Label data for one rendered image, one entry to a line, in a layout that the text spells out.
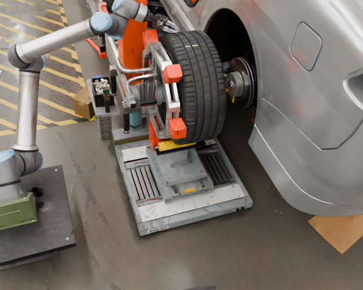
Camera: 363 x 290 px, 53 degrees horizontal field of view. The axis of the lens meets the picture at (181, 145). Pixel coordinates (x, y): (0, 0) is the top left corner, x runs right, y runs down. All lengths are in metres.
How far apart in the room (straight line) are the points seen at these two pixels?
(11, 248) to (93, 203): 0.68
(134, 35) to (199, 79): 0.66
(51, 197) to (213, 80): 1.21
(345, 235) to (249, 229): 0.68
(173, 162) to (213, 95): 0.82
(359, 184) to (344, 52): 0.54
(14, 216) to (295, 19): 1.73
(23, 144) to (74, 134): 0.90
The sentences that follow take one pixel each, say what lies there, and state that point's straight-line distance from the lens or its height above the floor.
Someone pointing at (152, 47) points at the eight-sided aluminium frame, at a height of 1.12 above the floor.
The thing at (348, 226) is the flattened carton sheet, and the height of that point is 0.01.
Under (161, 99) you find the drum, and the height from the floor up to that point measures 0.86.
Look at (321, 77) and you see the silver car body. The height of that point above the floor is 1.42.
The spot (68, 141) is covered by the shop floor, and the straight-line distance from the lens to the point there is 3.10.
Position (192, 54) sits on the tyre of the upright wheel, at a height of 1.16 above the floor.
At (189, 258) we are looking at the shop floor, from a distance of 2.46.
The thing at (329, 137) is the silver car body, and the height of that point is 1.25.
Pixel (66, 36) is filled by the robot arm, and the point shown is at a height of 1.21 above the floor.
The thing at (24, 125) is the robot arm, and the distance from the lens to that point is 2.29.
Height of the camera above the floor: 2.19
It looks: 46 degrees down
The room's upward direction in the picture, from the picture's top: 7 degrees clockwise
